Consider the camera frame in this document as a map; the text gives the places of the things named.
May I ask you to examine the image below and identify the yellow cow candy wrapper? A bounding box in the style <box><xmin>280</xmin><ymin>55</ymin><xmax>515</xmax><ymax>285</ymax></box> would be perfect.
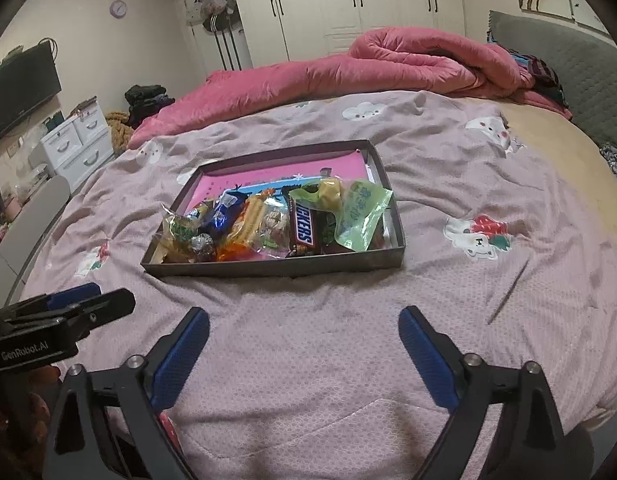
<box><xmin>158</xmin><ymin>202</ymin><xmax>212</xmax><ymax>263</ymax></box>

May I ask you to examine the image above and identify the silver foil cupcake candy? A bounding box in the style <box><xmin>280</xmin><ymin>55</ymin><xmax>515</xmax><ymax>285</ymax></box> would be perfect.
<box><xmin>189</xmin><ymin>233</ymin><xmax>216</xmax><ymax>262</ymax></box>

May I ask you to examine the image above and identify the orange cracker packet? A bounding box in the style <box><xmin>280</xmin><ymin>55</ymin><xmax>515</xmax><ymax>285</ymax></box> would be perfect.
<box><xmin>217</xmin><ymin>192</ymin><xmax>267</xmax><ymax>261</ymax></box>

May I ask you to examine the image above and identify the blue snack packet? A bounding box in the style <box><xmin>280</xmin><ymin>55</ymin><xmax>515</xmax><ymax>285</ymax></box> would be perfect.
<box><xmin>198</xmin><ymin>190</ymin><xmax>249</xmax><ymax>242</ymax></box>

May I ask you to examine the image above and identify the rice cracker clear packet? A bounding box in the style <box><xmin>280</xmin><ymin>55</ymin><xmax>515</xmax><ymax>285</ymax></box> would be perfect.
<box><xmin>255</xmin><ymin>197</ymin><xmax>290</xmax><ymax>259</ymax></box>

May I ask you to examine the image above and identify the snickers bar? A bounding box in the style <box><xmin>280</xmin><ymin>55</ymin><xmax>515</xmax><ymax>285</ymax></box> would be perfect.
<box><xmin>288</xmin><ymin>197</ymin><xmax>322</xmax><ymax>258</ymax></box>

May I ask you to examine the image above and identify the green peas packet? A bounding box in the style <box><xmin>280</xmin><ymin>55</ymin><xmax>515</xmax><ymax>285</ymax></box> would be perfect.
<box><xmin>317</xmin><ymin>211</ymin><xmax>349</xmax><ymax>254</ymax></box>

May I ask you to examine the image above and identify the green clear snack bag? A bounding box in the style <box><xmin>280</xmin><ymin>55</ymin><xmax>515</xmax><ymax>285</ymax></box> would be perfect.
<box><xmin>289</xmin><ymin>177</ymin><xmax>393</xmax><ymax>252</ymax></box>

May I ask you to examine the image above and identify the person's left hand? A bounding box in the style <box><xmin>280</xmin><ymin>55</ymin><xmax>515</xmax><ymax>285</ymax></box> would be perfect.
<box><xmin>0</xmin><ymin>365</ymin><xmax>61</xmax><ymax>479</ymax></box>

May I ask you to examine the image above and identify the dark grey tray box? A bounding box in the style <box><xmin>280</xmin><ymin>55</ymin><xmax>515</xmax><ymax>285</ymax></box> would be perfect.
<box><xmin>141</xmin><ymin>140</ymin><xmax>405</xmax><ymax>278</ymax></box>

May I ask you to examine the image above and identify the white drawer cabinet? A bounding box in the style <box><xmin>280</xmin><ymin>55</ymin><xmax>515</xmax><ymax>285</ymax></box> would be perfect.
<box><xmin>28</xmin><ymin>96</ymin><xmax>114</xmax><ymax>194</ymax></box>

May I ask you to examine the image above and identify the dark clothes pile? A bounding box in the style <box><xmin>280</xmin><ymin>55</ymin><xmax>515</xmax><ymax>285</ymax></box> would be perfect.
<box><xmin>106</xmin><ymin>84</ymin><xmax>175</xmax><ymax>156</ymax></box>

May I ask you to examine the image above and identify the black television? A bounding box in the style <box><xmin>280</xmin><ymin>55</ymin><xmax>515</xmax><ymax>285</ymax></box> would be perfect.
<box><xmin>0</xmin><ymin>42</ymin><xmax>62</xmax><ymax>140</ymax></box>

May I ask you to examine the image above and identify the white wardrobe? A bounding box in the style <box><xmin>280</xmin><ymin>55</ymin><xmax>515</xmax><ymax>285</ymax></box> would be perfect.
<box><xmin>142</xmin><ymin>0</ymin><xmax>467</xmax><ymax>79</ymax></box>

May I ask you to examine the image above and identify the pink quilted comforter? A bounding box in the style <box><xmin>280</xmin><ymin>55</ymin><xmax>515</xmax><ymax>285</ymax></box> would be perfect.
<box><xmin>128</xmin><ymin>27</ymin><xmax>573</xmax><ymax>150</ymax></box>

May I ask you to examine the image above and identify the grey padded headboard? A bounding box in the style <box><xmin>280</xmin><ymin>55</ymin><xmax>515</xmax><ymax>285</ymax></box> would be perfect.
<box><xmin>488</xmin><ymin>10</ymin><xmax>617</xmax><ymax>148</ymax></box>

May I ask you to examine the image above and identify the round wall clock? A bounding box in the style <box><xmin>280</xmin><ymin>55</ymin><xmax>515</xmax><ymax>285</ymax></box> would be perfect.
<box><xmin>109</xmin><ymin>0</ymin><xmax>127</xmax><ymax>20</ymax></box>

